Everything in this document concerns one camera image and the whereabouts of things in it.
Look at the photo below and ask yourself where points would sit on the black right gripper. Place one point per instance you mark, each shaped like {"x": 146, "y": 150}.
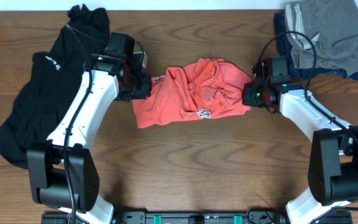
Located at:
{"x": 247, "y": 98}

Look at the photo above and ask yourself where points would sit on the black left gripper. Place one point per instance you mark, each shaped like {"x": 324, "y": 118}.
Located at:
{"x": 146, "y": 92}

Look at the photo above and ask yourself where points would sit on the red printed t-shirt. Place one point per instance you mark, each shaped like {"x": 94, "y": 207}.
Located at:
{"x": 207, "y": 89}

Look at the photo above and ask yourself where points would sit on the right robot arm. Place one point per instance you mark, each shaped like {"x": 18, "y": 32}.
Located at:
{"x": 333, "y": 166}

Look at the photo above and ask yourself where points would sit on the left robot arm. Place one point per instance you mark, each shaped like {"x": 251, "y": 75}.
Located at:
{"x": 61, "y": 169}

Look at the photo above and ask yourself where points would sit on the black garment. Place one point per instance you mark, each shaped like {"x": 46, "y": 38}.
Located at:
{"x": 55, "y": 80}

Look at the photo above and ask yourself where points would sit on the grey folded shorts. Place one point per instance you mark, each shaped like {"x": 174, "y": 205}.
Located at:
{"x": 330, "y": 27}

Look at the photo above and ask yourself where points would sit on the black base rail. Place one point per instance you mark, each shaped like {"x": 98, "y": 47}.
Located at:
{"x": 254, "y": 217}

